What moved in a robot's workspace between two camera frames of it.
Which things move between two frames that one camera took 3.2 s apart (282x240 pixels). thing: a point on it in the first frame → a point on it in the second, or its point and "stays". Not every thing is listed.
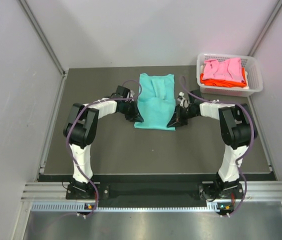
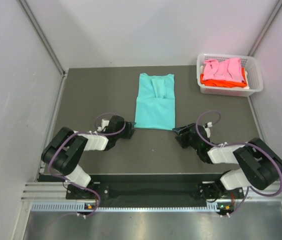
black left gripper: (137, 116) → (128, 132)
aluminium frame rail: (279, 190) stays
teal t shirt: (156, 101) stays
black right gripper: (177, 119) → (182, 139)
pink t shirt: (229, 70) stays
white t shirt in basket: (247, 86) stays
